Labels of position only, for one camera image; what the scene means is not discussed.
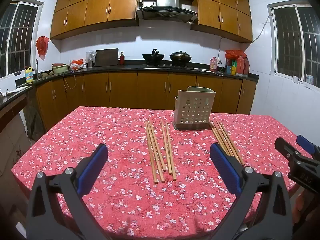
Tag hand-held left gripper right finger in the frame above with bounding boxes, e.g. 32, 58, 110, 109
209, 143, 294, 240

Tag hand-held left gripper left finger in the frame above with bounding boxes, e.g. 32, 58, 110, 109
25, 144, 110, 240

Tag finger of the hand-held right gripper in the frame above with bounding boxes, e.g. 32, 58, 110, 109
274, 137, 300, 161
296, 134, 320, 160

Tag wooden chopstick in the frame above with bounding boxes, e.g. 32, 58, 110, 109
161, 119, 173, 175
219, 120, 245, 167
165, 121, 177, 182
148, 117, 165, 183
209, 122, 227, 153
212, 121, 232, 155
145, 121, 158, 185
216, 121, 239, 161
149, 124, 167, 172

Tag beige perforated utensil holder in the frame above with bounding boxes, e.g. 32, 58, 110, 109
172, 86, 217, 130

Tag red floral tablecloth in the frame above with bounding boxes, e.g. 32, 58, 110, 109
11, 106, 307, 240

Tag wooden lower kitchen cabinets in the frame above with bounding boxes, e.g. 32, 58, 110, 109
35, 71, 258, 140

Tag wooden kitchen cabinets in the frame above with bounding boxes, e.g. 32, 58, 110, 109
35, 71, 258, 140
50, 0, 253, 43

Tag red gift boxes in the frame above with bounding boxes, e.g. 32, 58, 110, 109
225, 49, 250, 77

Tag green basin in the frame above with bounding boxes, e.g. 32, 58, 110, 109
52, 64, 69, 74

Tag white and orange plastic bag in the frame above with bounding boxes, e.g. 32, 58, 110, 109
69, 59, 87, 70

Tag white cloth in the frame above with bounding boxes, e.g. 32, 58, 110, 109
6, 86, 32, 94

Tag black kitchen countertop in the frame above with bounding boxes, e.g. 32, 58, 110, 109
0, 60, 259, 110

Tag clear plastic bag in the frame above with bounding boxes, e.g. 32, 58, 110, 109
86, 50, 97, 67

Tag yellow detergent bottle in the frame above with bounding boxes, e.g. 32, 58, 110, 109
24, 66, 34, 84

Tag dark cutting board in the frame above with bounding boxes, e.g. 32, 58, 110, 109
94, 48, 119, 67

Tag gas stove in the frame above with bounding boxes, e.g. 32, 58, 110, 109
140, 62, 194, 69

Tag black pot with lid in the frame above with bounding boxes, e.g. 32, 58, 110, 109
169, 51, 192, 67

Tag black wok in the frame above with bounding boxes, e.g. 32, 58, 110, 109
142, 49, 165, 67

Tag red plastic bag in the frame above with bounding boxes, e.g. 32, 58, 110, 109
36, 36, 50, 60

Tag wooden upper kitchen cabinets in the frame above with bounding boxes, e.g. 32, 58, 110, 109
50, 0, 253, 43

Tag steel range hood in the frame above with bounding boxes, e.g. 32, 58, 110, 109
136, 0, 198, 23

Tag barred window with white frame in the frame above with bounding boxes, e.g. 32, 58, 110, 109
0, 1, 42, 79
267, 4, 320, 92

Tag white wall cable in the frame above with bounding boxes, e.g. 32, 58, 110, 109
216, 15, 272, 77

